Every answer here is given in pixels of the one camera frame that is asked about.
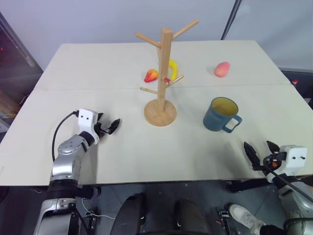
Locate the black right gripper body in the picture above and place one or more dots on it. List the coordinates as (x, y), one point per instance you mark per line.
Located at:
(270, 161)

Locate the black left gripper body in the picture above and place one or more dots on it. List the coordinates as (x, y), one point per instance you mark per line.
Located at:
(101, 131)

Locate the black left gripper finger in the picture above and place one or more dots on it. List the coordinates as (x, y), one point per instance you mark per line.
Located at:
(100, 116)
(115, 126)

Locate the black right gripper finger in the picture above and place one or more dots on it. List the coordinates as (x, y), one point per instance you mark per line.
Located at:
(273, 147)
(251, 155)

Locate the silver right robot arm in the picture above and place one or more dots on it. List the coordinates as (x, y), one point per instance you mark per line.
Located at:
(294, 195)

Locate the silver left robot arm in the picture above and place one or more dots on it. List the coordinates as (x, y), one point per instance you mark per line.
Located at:
(66, 156)

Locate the wooden mug tree stand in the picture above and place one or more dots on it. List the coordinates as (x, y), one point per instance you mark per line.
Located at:
(162, 73)

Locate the blue mug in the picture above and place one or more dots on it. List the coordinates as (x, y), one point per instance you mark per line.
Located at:
(216, 119)

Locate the white shoe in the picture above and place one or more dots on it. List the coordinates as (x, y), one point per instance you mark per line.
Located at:
(245, 218)

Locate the red toy strawberry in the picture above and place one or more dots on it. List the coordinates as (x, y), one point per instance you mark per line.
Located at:
(150, 76)

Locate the red button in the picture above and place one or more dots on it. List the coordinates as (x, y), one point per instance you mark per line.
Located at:
(295, 82)

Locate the red tape marker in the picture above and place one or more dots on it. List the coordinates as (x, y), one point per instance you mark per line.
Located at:
(167, 80)

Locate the yellow toy banana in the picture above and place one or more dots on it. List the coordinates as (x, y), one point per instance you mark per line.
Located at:
(175, 69)

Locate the dark rounded shape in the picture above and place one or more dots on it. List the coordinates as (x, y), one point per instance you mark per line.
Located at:
(129, 215)
(189, 218)

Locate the pink toy peach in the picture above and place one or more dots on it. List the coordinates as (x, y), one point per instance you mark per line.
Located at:
(222, 69)

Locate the dark glass cabinet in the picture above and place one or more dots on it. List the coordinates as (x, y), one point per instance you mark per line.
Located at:
(14, 73)

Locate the grey slanted pole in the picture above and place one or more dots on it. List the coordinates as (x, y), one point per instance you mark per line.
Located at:
(231, 19)

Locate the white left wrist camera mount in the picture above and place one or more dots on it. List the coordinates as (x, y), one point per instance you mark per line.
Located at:
(86, 120)

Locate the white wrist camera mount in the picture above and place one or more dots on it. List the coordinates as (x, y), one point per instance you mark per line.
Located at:
(295, 157)
(86, 120)

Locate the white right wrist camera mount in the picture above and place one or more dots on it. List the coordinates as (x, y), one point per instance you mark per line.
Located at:
(295, 157)

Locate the black table frame foot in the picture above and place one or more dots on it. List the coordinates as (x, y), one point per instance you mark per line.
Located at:
(88, 192)
(249, 186)

